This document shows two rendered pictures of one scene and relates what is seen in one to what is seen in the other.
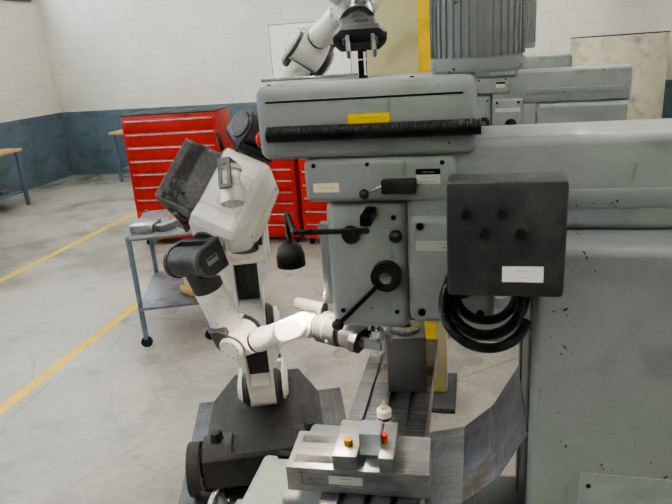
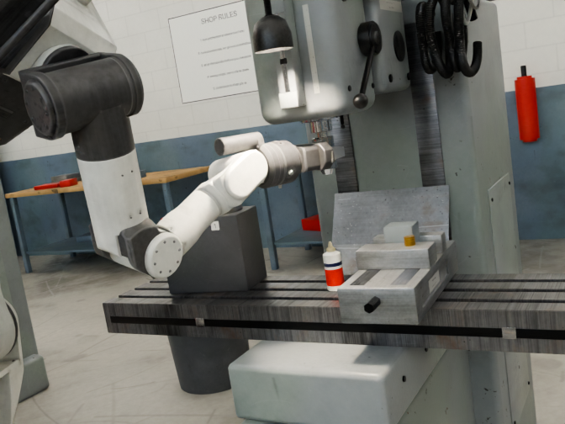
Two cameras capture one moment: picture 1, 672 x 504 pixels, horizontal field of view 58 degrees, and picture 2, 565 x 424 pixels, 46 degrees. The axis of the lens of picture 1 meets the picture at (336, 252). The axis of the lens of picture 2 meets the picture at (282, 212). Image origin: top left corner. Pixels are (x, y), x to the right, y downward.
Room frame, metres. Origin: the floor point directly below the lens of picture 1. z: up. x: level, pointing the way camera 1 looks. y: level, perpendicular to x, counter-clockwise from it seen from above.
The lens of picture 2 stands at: (1.14, 1.30, 1.34)
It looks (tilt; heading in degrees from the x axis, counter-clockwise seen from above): 9 degrees down; 286
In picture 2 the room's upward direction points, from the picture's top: 9 degrees counter-clockwise
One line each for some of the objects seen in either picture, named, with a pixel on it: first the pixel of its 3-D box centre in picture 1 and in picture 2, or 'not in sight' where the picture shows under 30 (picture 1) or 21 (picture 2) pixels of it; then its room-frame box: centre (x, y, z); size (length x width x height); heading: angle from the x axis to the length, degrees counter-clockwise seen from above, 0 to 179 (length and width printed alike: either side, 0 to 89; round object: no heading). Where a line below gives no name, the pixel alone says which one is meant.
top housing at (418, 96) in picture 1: (371, 113); not in sight; (1.42, -0.10, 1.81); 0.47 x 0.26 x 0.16; 76
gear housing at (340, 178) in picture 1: (385, 169); not in sight; (1.41, -0.13, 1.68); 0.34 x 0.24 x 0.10; 76
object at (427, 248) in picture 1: (452, 254); (345, 42); (1.38, -0.28, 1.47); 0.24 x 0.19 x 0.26; 166
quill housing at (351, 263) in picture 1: (374, 253); (310, 41); (1.42, -0.09, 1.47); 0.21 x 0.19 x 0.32; 166
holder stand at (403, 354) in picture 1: (406, 347); (212, 246); (1.76, -0.20, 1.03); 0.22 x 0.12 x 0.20; 174
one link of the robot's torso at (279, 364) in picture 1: (263, 381); not in sight; (2.22, 0.34, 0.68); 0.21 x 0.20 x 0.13; 4
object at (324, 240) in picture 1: (330, 262); (286, 53); (1.45, 0.02, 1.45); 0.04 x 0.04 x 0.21; 76
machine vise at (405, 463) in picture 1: (360, 456); (401, 268); (1.28, -0.02, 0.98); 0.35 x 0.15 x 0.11; 78
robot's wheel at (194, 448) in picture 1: (196, 468); not in sight; (1.92, 0.58, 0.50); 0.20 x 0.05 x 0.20; 4
